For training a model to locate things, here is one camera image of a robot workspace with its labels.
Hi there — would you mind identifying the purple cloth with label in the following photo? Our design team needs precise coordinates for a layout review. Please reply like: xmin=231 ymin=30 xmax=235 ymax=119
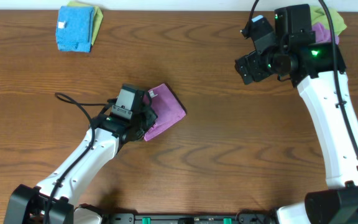
xmin=144 ymin=83 xmax=186 ymax=141

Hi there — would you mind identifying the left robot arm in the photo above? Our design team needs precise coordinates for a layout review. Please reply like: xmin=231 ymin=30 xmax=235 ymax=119
xmin=4 ymin=85 xmax=158 ymax=224

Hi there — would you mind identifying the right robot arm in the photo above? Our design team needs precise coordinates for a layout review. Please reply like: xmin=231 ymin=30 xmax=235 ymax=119
xmin=235 ymin=4 xmax=358 ymax=223

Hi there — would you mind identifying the crumpled purple cloth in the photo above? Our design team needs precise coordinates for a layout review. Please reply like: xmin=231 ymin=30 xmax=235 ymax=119
xmin=312 ymin=22 xmax=332 ymax=44

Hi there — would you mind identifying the crumpled green cloth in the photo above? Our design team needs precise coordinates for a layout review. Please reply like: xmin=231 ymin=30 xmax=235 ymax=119
xmin=309 ymin=5 xmax=347 ymax=37

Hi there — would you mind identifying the folded green cloth under blue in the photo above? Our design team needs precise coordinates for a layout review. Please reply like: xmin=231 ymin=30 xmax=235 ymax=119
xmin=67 ymin=1 xmax=103 ymax=45

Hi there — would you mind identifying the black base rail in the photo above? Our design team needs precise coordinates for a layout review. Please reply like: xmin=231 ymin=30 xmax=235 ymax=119
xmin=103 ymin=213 xmax=277 ymax=224

